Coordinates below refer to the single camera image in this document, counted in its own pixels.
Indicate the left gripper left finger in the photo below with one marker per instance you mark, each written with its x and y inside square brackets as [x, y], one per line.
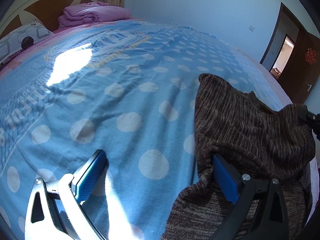
[42, 219]

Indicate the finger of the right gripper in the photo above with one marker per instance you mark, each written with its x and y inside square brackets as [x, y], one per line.
[310, 119]

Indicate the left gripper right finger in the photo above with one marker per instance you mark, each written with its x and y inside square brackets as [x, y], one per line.
[270, 220]

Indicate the brown knit sun-pattern sweater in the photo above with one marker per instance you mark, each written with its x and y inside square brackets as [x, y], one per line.
[257, 141]

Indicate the brown wooden door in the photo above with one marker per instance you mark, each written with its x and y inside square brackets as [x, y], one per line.
[297, 71]

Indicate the red double-happiness door decoration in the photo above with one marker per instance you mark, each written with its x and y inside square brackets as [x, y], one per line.
[310, 56]

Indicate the blue pink polka-dot bedspread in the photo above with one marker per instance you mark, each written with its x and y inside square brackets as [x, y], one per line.
[127, 88]

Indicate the grey patterned pillow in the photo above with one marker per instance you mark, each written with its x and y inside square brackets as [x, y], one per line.
[22, 38]

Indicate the folded purple blanket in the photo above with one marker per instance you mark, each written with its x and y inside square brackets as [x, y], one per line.
[92, 12]

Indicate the cream and wood headboard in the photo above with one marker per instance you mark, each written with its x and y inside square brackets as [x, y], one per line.
[46, 12]

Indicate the silver door handle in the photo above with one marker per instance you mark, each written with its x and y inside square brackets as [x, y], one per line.
[309, 87]

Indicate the white wall switch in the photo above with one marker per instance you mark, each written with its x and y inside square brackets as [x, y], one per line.
[251, 28]

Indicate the dark brown door frame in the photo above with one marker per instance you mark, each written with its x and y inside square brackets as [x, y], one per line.
[287, 25]

